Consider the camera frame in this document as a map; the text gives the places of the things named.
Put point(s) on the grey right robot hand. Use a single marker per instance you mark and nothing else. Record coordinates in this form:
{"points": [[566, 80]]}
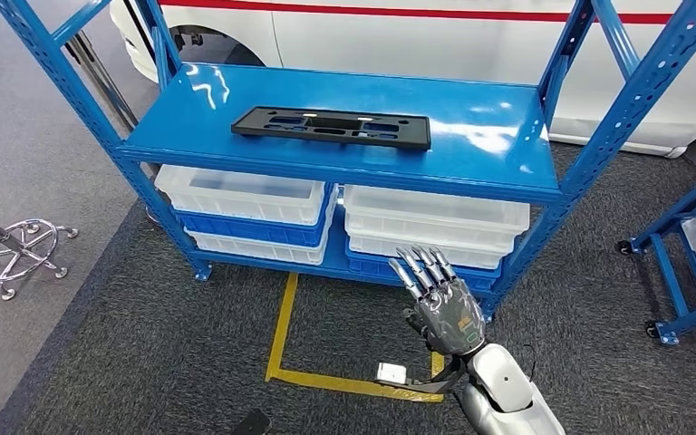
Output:
{"points": [[453, 324]]}

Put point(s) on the black plastic panel part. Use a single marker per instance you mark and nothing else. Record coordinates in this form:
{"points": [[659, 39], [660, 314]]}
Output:
{"points": [[414, 137]]}

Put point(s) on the blue metal shelf rack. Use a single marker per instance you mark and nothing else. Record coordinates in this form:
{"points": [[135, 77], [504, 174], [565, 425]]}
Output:
{"points": [[474, 114]]}

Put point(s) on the orange floor tape outline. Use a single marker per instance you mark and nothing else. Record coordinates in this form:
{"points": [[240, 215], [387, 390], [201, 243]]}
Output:
{"points": [[282, 336]]}

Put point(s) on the blue wheeled metal rack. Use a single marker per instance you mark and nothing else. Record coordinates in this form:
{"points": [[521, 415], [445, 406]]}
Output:
{"points": [[666, 282]]}

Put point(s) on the white car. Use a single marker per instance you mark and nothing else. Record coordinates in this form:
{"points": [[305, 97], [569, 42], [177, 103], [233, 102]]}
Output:
{"points": [[414, 48]]}

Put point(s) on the red barrier belt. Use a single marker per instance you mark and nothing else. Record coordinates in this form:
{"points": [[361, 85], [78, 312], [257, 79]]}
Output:
{"points": [[444, 12]]}

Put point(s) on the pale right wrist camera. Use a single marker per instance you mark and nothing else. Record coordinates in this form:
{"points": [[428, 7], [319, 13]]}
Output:
{"points": [[391, 373]]}

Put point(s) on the dark left wrist camera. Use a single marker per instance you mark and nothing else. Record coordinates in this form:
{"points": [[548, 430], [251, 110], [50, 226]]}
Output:
{"points": [[251, 423]]}

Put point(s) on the chrome stanchion post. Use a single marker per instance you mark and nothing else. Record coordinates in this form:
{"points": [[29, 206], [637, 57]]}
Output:
{"points": [[102, 84], [139, 30]]}

